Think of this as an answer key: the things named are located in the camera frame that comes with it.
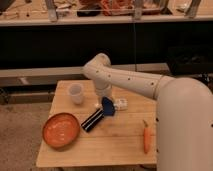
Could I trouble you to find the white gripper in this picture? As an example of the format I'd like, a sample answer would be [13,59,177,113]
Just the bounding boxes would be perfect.
[95,81,115,116]

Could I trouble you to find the orange carrot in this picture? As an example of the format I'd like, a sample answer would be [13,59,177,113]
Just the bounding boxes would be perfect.
[143,120,151,154]

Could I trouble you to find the orange ceramic bowl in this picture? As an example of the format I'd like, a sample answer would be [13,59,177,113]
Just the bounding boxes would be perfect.
[42,113,80,148]

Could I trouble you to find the wooden table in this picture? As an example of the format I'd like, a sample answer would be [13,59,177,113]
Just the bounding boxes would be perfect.
[36,87,156,167]

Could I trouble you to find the cluttered background shelf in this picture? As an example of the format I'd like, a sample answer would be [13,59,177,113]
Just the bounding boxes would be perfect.
[0,0,213,27]

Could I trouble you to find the black striped rectangular block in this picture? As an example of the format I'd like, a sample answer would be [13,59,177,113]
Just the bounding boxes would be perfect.
[81,108,104,132]

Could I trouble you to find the white plastic cup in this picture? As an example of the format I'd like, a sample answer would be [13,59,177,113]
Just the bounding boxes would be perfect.
[68,83,84,105]

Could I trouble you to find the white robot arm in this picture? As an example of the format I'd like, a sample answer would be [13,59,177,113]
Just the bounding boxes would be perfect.
[83,53,213,171]

